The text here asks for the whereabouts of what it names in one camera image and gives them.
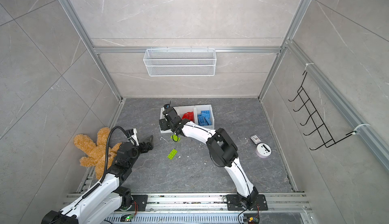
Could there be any white plastic bin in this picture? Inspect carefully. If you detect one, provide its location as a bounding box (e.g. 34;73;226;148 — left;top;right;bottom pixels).
193;105;215;130
175;106;198;124
159;107;182;134

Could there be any red lego brick square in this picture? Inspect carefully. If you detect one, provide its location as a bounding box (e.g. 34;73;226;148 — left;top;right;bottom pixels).
182;112;195;122

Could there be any white left plastic bin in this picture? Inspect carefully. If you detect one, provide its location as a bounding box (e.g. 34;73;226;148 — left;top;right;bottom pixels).
159;107;182;134

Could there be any white middle plastic bin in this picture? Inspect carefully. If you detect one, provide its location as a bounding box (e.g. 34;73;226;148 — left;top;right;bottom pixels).
175;106;198;124

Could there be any metal base rail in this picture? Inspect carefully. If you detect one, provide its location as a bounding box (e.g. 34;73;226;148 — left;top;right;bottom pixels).
96;192;316;224

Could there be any white round scale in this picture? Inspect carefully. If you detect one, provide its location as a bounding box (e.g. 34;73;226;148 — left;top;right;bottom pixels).
256;143;271;159

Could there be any green lego brick small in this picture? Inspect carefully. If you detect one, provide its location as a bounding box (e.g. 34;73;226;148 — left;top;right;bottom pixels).
167;149;178;160

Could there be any blue lego brick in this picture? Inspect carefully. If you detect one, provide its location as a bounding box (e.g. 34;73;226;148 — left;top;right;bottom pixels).
201;110;211;119
198;115;212;126

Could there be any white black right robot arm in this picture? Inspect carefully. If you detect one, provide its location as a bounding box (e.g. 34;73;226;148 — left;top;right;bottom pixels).
160;104;259;209

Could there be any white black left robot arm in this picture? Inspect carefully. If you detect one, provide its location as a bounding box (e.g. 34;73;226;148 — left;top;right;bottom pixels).
42;126;154;224

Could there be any white right plastic bin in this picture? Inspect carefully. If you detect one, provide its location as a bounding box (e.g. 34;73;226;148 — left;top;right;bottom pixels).
193;105;215;130

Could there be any brown teddy bear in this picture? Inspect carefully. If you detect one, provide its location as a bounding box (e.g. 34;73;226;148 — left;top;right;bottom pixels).
74;127;110;179

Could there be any white wire mesh basket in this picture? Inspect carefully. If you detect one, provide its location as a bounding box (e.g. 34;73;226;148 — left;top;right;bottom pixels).
143;48;217;77

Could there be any black wire hook rack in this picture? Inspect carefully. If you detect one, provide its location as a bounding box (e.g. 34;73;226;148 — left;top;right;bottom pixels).
288;71;370;151

